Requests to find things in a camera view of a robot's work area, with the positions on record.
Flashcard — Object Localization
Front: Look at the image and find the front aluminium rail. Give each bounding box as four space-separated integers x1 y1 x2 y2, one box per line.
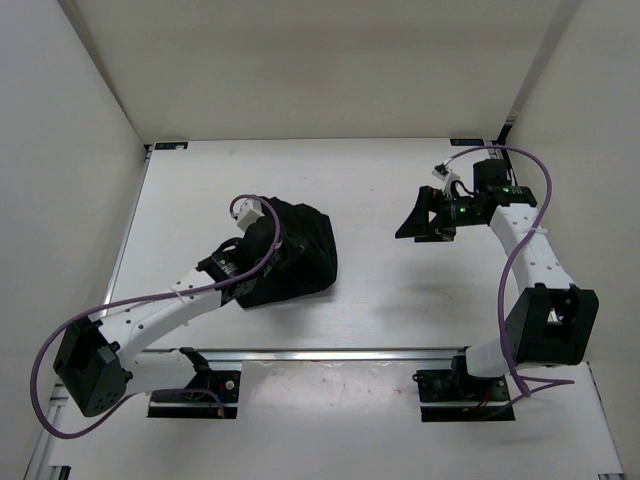
84 348 474 362

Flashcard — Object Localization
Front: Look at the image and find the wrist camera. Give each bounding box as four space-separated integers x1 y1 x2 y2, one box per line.
232 198 264 232
432 159 460 196

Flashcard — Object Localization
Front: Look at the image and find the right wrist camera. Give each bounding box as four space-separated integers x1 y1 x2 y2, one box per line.
432 159 460 196

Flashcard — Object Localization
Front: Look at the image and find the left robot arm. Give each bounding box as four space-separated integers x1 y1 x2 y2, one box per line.
54 217 310 417

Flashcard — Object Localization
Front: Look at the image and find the left blue corner label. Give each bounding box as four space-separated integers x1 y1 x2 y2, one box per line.
154 142 189 151

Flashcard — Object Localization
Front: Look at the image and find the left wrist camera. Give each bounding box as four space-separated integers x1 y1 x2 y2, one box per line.
232 198 264 232

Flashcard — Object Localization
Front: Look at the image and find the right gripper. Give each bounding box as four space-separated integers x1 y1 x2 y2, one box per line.
395 186 486 243

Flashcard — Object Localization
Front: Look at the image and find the left aluminium rail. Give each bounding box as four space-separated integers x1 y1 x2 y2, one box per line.
24 149 151 480

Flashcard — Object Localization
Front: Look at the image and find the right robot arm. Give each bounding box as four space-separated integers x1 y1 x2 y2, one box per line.
395 159 599 400

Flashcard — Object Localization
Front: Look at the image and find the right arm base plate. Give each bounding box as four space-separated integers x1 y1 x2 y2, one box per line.
412 364 515 423

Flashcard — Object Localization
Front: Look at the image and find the right blue corner label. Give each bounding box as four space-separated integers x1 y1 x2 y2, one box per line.
450 138 485 148

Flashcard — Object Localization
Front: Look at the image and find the blue corner label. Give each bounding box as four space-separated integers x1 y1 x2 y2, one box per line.
154 142 189 151
450 138 485 148

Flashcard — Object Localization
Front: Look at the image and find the black pleated skirt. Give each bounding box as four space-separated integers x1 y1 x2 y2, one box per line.
238 197 338 309

